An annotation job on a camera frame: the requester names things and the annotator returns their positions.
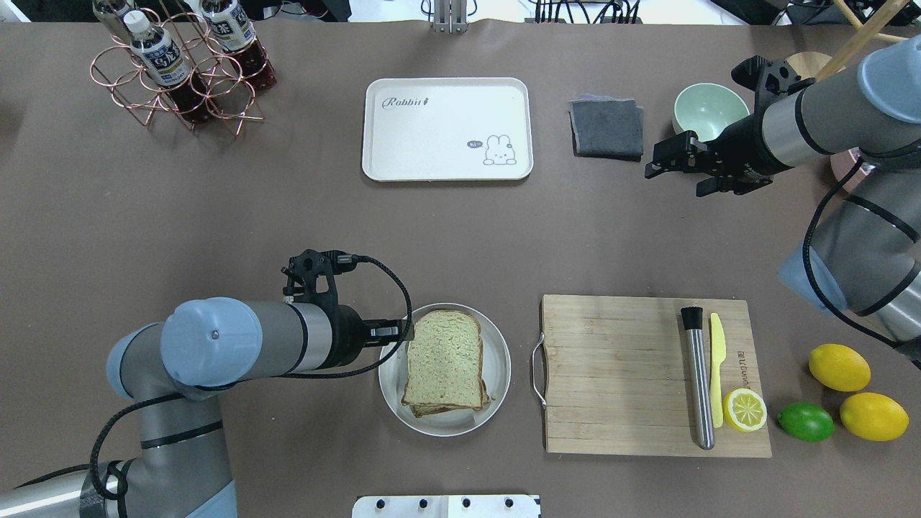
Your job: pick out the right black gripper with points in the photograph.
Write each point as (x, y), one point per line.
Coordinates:
(741, 150)

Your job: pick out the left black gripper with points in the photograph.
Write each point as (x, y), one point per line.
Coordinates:
(347, 336)

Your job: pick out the bread slice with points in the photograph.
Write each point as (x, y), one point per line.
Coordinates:
(444, 360)
(420, 410)

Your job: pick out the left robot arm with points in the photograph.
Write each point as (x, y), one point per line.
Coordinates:
(173, 371)

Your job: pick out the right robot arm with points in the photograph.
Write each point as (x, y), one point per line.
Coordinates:
(855, 260)

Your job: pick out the cream rabbit serving tray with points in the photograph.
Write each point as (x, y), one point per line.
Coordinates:
(447, 129)

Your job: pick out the grey round plate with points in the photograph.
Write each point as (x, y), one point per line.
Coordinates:
(393, 374)

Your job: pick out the mint green bowl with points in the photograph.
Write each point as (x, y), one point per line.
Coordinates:
(707, 109)

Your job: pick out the grey folded cloth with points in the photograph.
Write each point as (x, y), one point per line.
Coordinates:
(606, 127)

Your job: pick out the pink bowl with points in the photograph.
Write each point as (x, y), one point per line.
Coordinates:
(843, 162)

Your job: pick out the steel muddler black tip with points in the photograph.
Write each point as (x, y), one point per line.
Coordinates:
(692, 321)

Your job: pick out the yellow plastic knife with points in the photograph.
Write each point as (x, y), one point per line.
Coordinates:
(718, 354)

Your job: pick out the wooden mug tree stand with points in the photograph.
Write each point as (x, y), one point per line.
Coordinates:
(811, 64)

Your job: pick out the wooden cutting board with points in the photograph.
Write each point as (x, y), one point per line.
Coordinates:
(617, 376)

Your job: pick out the upper whole lemon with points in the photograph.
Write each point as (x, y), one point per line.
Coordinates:
(839, 368)

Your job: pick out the whole lemon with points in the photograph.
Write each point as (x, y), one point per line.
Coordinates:
(839, 368)
(873, 416)

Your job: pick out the lemon half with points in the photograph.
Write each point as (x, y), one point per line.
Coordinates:
(744, 410)

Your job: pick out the green lime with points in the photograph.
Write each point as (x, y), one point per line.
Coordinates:
(806, 421)

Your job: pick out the lower whole lemon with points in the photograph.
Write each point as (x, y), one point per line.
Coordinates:
(873, 416)

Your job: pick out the right tea bottle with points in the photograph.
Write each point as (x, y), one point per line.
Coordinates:
(235, 34)

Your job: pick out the tea bottle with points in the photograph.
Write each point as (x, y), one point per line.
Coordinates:
(111, 15)
(235, 34)
(168, 66)

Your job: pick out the front tea bottle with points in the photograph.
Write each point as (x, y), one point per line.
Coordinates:
(168, 66)

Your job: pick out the left rear tea bottle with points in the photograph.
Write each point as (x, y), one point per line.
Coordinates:
(111, 15)

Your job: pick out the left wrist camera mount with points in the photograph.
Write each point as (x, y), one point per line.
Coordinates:
(311, 276)

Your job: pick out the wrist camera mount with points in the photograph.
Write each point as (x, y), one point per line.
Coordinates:
(769, 80)
(311, 276)

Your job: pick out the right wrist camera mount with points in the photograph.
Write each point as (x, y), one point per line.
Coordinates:
(769, 80)

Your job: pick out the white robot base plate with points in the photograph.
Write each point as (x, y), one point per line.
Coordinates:
(453, 505)

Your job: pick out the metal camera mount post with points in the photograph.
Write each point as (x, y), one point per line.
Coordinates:
(449, 16)

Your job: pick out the copper wire bottle rack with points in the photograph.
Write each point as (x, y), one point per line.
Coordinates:
(230, 98)

